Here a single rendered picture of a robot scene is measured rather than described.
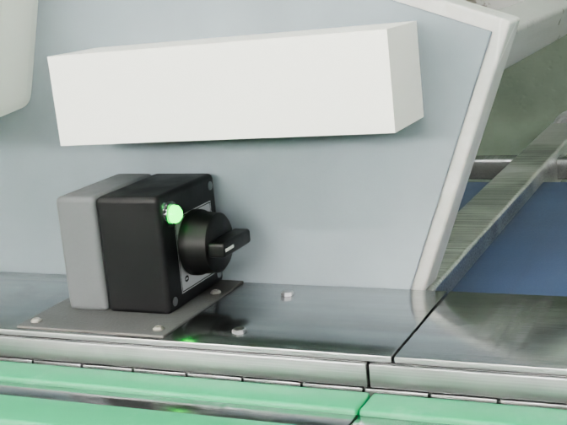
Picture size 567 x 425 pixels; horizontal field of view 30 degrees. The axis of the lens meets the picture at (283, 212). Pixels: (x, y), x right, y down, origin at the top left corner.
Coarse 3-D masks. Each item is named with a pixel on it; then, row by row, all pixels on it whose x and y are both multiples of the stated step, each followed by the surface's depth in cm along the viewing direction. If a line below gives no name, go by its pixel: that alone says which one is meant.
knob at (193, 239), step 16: (192, 224) 70; (208, 224) 70; (224, 224) 71; (192, 240) 69; (208, 240) 69; (224, 240) 69; (240, 240) 71; (192, 256) 70; (208, 256) 69; (224, 256) 69; (192, 272) 71; (208, 272) 71
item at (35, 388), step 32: (0, 384) 66; (32, 384) 65; (64, 384) 64; (96, 384) 64; (128, 384) 63; (160, 384) 63; (192, 384) 62; (224, 384) 62; (256, 384) 61; (0, 416) 60; (32, 416) 60; (64, 416) 59; (96, 416) 59; (128, 416) 58; (160, 416) 58; (192, 416) 58; (224, 416) 58; (256, 416) 58; (288, 416) 57; (320, 416) 57; (352, 416) 57; (384, 416) 56; (416, 416) 55; (448, 416) 55; (480, 416) 55; (512, 416) 54; (544, 416) 54
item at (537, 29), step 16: (464, 0) 120; (480, 0) 119; (496, 0) 119; (512, 0) 118; (528, 0) 112; (544, 0) 115; (560, 0) 119; (528, 16) 100; (544, 16) 103; (560, 16) 112; (528, 32) 97; (544, 32) 106; (560, 32) 117; (512, 48) 92; (528, 48) 100; (512, 64) 95
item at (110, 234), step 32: (96, 192) 71; (128, 192) 70; (160, 192) 69; (192, 192) 72; (64, 224) 71; (96, 224) 70; (128, 224) 69; (160, 224) 68; (64, 256) 72; (96, 256) 70; (128, 256) 69; (160, 256) 68; (96, 288) 71; (128, 288) 70; (160, 288) 69; (192, 288) 72
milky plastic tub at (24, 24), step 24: (0, 0) 71; (24, 0) 75; (0, 24) 71; (24, 24) 76; (0, 48) 74; (24, 48) 77; (0, 72) 75; (24, 72) 78; (0, 96) 75; (24, 96) 79
